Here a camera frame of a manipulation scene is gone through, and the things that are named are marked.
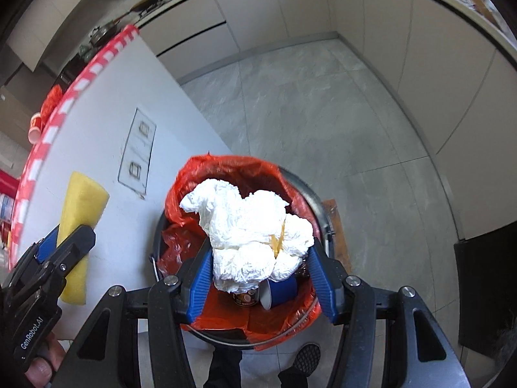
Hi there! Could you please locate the red bottle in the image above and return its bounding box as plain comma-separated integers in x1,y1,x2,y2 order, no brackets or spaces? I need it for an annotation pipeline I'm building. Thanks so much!
0,169,23,203

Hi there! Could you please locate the white tissue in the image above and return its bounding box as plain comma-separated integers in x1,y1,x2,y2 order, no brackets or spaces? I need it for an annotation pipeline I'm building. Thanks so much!
179,178,315,294

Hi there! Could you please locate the red checked tablecloth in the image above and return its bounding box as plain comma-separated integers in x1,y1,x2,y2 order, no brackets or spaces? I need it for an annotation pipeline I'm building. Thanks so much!
8,24,140,275

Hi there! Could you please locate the yellow sponge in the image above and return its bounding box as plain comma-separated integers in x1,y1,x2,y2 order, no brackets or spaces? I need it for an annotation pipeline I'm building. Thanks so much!
58,171,111,306

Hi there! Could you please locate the person's black shoe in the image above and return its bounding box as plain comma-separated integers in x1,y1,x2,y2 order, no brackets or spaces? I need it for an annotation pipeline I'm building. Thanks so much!
291,343,322,372

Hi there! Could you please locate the kitchen counter with cabinets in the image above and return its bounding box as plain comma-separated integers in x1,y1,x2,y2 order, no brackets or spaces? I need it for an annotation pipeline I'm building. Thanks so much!
133,0,517,243

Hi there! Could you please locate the person's leg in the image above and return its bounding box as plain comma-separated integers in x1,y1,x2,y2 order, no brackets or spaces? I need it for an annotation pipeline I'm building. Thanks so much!
202,348,243,388
278,366,310,388

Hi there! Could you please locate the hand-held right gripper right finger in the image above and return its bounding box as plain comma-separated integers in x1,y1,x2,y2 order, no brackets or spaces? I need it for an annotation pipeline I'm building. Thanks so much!
309,240,471,388

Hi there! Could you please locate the red plastic bin liner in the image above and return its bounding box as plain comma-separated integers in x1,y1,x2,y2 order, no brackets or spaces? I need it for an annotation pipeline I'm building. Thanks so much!
164,154,324,348

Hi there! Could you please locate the person's left hand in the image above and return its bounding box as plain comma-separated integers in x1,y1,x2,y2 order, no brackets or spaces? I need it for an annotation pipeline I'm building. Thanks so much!
24,329,67,388

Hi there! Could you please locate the black microwave oven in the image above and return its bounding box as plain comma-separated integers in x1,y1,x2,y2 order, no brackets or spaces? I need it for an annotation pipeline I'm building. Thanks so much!
57,54,85,86

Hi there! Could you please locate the wok with glass lid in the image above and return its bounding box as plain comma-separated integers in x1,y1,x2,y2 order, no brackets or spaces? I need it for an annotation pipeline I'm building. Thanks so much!
90,24,120,47

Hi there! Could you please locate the white table base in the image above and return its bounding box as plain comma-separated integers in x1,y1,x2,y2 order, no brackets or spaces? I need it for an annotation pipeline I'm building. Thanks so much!
16,28,239,332

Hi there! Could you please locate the brown wooden board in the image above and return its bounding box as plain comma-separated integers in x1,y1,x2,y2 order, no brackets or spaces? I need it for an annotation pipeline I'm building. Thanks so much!
321,198,352,273

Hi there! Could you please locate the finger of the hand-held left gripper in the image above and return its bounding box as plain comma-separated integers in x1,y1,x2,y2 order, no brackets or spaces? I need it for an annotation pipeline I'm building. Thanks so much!
38,224,97,292
10,226,61,287

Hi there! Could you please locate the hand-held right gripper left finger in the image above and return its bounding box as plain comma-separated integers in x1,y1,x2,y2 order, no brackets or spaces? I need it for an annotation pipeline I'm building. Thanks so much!
60,246,215,388

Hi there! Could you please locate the red paper cup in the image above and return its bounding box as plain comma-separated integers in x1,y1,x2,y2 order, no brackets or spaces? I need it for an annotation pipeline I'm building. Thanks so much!
27,112,45,144

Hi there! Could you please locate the frying pan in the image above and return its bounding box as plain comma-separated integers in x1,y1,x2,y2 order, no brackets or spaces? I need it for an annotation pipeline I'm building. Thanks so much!
129,0,163,13

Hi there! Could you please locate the plain blue paper cup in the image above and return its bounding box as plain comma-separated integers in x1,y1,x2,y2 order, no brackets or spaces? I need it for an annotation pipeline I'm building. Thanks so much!
259,275,299,310

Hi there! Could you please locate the socket panel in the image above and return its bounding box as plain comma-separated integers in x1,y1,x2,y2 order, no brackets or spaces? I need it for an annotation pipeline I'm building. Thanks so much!
118,107,157,199

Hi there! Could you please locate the black trash bin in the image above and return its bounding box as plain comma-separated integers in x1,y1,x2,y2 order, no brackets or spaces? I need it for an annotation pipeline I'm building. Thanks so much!
151,162,338,350

